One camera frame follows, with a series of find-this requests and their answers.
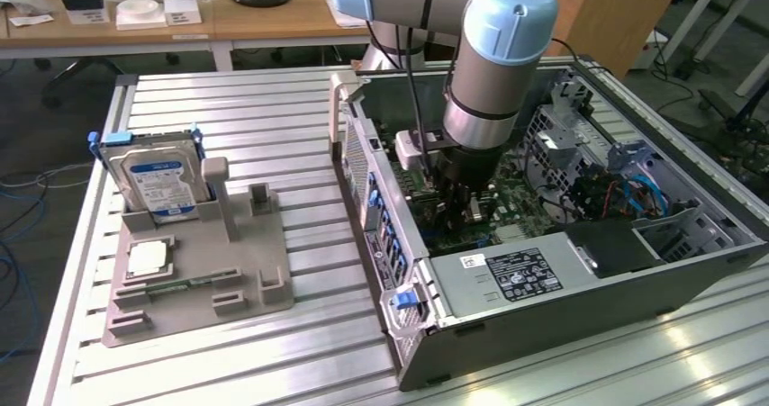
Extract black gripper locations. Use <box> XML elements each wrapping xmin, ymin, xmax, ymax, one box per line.
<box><xmin>437</xmin><ymin>146</ymin><xmax>505</xmax><ymax>194</ymax></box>

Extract graphics card with metal bracket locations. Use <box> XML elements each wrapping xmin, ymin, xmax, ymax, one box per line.
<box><xmin>420</xmin><ymin>178</ymin><xmax>487</xmax><ymax>228</ymax></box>

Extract green motherboard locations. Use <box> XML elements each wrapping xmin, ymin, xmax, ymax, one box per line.
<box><xmin>390</xmin><ymin>153</ymin><xmax>580</xmax><ymax>259</ymax></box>

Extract perforated metal disk bay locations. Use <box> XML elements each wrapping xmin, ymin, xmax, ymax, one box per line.
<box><xmin>527</xmin><ymin>103</ymin><xmax>609</xmax><ymax>201</ymax></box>

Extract power supply with black label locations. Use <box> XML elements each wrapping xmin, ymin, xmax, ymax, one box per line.
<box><xmin>428</xmin><ymin>231</ymin><xmax>597</xmax><ymax>331</ymax></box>

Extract grey open PC case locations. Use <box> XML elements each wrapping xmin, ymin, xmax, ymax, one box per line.
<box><xmin>329</xmin><ymin>54</ymin><xmax>769</xmax><ymax>392</ymax></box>

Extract grey plastic parts rack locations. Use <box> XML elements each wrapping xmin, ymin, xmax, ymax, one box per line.
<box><xmin>102</xmin><ymin>156</ymin><xmax>297</xmax><ymax>349</ymax></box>

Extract wooden cabinet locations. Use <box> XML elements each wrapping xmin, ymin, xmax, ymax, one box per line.
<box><xmin>527</xmin><ymin>0</ymin><xmax>691</xmax><ymax>79</ymax></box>

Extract wooden desk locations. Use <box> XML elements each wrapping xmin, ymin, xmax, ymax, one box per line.
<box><xmin>0</xmin><ymin>0</ymin><xmax>376</xmax><ymax>61</ymax></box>

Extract hard disk in blue caddy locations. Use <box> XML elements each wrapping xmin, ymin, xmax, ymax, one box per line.
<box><xmin>87</xmin><ymin>122</ymin><xmax>212</xmax><ymax>226</ymax></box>

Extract green RAM stick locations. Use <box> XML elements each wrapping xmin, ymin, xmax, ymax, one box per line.
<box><xmin>139</xmin><ymin>276</ymin><xmax>229</xmax><ymax>293</ymax></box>

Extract silver CPU chip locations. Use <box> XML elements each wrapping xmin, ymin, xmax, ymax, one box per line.
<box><xmin>125</xmin><ymin>240</ymin><xmax>176</xmax><ymax>277</ymax></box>

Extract small white box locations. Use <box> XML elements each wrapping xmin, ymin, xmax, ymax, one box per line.
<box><xmin>162</xmin><ymin>0</ymin><xmax>204</xmax><ymax>26</ymax></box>

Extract white tape roll on box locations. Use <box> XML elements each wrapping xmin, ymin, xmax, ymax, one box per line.
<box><xmin>114</xmin><ymin>0</ymin><xmax>170</xmax><ymax>32</ymax></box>

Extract black and white card box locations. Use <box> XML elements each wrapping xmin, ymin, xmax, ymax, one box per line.
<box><xmin>61</xmin><ymin>0</ymin><xmax>111</xmax><ymax>26</ymax></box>

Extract white paper label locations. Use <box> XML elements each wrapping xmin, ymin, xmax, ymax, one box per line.
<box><xmin>7</xmin><ymin>14</ymin><xmax>55</xmax><ymax>27</ymax></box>

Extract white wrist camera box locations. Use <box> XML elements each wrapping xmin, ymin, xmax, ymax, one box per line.
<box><xmin>394</xmin><ymin>130</ymin><xmax>448</xmax><ymax>172</ymax></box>

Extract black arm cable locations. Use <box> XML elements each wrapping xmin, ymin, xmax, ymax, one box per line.
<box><xmin>403</xmin><ymin>23</ymin><xmax>437</xmax><ymax>189</ymax></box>

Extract blue disk wire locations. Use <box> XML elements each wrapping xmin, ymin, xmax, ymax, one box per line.
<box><xmin>627</xmin><ymin>175</ymin><xmax>670</xmax><ymax>219</ymax></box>

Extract white table frame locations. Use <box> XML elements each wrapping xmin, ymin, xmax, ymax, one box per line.
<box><xmin>658</xmin><ymin>0</ymin><xmax>769</xmax><ymax>97</ymax></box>

